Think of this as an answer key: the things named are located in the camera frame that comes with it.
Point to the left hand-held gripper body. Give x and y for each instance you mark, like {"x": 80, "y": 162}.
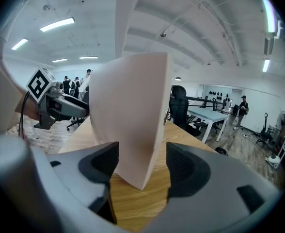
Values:
{"x": 42, "y": 98}

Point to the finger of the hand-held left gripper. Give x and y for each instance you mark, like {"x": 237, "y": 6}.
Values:
{"x": 75, "y": 104}

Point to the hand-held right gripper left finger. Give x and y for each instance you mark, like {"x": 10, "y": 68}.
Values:
{"x": 84, "y": 178}

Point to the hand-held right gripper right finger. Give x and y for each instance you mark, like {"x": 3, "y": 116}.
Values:
{"x": 217, "y": 190}

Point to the white notebook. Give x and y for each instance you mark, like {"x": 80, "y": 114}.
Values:
{"x": 128, "y": 105}

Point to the person's left forearm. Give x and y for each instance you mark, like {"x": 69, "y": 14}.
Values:
{"x": 28, "y": 108}

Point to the wooden desk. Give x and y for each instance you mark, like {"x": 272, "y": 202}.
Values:
{"x": 137, "y": 207}

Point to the black office chair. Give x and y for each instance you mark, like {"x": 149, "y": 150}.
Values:
{"x": 78, "y": 120}
{"x": 180, "y": 108}

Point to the black bag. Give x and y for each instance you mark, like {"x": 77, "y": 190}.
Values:
{"x": 222, "y": 151}

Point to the white ceiling tube light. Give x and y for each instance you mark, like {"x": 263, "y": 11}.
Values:
{"x": 57, "y": 24}
{"x": 19, "y": 44}
{"x": 269, "y": 13}
{"x": 59, "y": 60}
{"x": 266, "y": 65}
{"x": 88, "y": 57}

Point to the white floor appliance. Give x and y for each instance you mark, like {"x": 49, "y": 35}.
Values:
{"x": 273, "y": 160}

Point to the white table light blue top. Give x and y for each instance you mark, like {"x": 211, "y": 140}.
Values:
{"x": 208, "y": 115}

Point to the black metal railing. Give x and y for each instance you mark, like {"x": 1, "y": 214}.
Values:
{"x": 205, "y": 100}

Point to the round ceiling fixture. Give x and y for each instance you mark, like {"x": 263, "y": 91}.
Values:
{"x": 163, "y": 35}
{"x": 46, "y": 7}

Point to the black standing fan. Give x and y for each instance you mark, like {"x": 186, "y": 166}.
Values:
{"x": 281, "y": 119}

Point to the black pendant lamp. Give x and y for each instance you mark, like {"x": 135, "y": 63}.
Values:
{"x": 178, "y": 78}

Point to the ceiling air vent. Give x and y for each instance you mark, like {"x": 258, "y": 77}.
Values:
{"x": 269, "y": 45}

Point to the row of black wall objects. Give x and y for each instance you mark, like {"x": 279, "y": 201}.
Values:
{"x": 219, "y": 96}

